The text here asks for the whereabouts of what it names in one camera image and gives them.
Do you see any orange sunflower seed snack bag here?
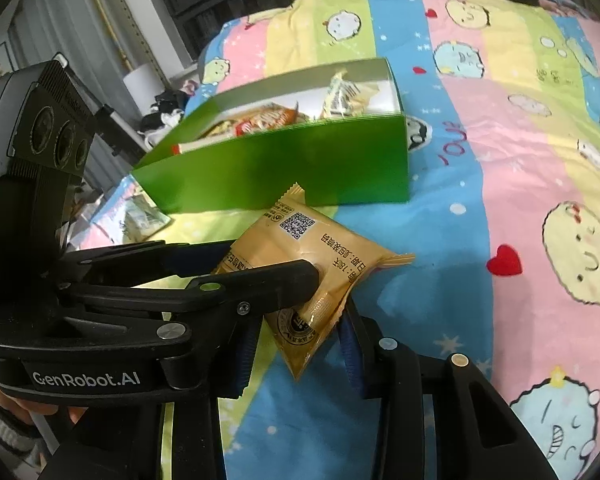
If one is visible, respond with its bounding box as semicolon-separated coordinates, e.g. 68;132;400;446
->
170;102;301;156

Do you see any black white clothes pile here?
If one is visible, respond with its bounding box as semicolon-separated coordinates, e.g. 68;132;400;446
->
140;84;197;133

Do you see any white cylinder lamp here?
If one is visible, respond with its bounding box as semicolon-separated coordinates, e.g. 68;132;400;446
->
123;63;166;114

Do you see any yellow pastry snack packet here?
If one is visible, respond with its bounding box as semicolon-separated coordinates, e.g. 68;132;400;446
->
214;184;415;379

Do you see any striped knit sleeve forearm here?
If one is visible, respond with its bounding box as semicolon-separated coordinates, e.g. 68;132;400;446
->
0;407;45;479

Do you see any white snack packet in box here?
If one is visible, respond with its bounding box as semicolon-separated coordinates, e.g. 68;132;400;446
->
320;70;379;119

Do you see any colourful cartoon bedsheet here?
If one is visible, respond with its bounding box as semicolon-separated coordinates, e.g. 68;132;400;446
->
76;0;600;479

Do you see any person's left hand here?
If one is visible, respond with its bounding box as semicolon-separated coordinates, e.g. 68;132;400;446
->
0;389;59;425

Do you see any green cardboard box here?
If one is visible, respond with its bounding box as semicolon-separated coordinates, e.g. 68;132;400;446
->
133;58;410;214

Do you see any green white snack packet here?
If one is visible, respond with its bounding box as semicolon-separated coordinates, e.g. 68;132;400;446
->
121;194;172;243

